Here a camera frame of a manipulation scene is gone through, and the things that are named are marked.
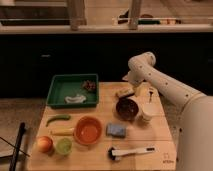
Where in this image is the white crumpled cloth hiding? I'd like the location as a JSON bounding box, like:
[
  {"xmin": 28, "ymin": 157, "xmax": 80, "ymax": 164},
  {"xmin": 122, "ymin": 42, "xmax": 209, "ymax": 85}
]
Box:
[{"xmin": 65, "ymin": 95, "xmax": 86, "ymax": 104}]

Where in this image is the orange bowl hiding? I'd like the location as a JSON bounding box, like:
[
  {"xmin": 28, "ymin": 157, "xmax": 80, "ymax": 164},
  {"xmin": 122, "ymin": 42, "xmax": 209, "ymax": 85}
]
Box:
[{"xmin": 74, "ymin": 116, "xmax": 102, "ymax": 146}]

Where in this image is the black tripod leg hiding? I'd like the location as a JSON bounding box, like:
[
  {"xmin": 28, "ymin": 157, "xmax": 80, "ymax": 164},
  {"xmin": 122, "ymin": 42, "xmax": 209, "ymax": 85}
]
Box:
[{"xmin": 9, "ymin": 122, "xmax": 25, "ymax": 171}]

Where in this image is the green plastic tray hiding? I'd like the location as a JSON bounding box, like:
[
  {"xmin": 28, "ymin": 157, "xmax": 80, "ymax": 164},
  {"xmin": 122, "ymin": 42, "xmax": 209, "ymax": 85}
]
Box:
[{"xmin": 46, "ymin": 74, "xmax": 99, "ymax": 109}]

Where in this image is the white cup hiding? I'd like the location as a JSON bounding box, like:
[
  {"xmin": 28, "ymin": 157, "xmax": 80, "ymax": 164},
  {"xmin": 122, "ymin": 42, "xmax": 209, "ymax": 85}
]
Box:
[{"xmin": 142, "ymin": 103, "xmax": 158, "ymax": 122}]

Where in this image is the yellow corn cob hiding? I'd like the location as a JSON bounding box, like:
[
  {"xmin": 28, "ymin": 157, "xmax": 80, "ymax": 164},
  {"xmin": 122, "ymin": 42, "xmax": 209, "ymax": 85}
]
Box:
[{"xmin": 50, "ymin": 128, "xmax": 74, "ymax": 136}]

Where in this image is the green small cup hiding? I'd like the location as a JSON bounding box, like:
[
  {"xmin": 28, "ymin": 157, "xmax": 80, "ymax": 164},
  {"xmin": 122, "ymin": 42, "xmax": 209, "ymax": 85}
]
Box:
[{"xmin": 55, "ymin": 138, "xmax": 72, "ymax": 155}]

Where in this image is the green chili pepper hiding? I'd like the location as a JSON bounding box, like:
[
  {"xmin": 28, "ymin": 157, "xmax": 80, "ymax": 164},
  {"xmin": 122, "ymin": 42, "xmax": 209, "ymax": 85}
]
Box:
[{"xmin": 46, "ymin": 114, "xmax": 71, "ymax": 127}]

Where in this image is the dark red bowl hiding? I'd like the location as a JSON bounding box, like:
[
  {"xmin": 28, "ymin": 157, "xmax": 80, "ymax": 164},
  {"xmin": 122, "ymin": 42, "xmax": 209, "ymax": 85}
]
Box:
[{"xmin": 116, "ymin": 98, "xmax": 139, "ymax": 121}]

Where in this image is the red yellow apple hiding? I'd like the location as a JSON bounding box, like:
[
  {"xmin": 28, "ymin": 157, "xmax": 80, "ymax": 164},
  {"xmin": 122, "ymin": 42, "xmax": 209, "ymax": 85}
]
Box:
[{"xmin": 37, "ymin": 136, "xmax": 53, "ymax": 153}]

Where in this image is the blue sponge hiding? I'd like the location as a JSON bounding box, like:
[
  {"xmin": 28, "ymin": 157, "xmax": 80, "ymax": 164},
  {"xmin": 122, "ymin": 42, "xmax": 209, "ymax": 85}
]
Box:
[{"xmin": 106, "ymin": 123, "xmax": 126, "ymax": 138}]

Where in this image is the brown pine cone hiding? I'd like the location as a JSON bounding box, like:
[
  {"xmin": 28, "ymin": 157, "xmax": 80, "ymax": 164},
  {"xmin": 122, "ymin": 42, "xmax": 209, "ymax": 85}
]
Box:
[{"xmin": 82, "ymin": 80, "xmax": 96, "ymax": 92}]

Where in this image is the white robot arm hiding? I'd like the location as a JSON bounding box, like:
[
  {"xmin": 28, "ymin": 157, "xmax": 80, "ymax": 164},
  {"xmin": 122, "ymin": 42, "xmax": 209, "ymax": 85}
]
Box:
[{"xmin": 125, "ymin": 52, "xmax": 213, "ymax": 171}]

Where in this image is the small dark screwdriver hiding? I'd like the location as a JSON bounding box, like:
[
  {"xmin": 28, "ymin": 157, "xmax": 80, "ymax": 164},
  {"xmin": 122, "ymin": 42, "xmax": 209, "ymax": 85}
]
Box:
[{"xmin": 149, "ymin": 88, "xmax": 154, "ymax": 103}]

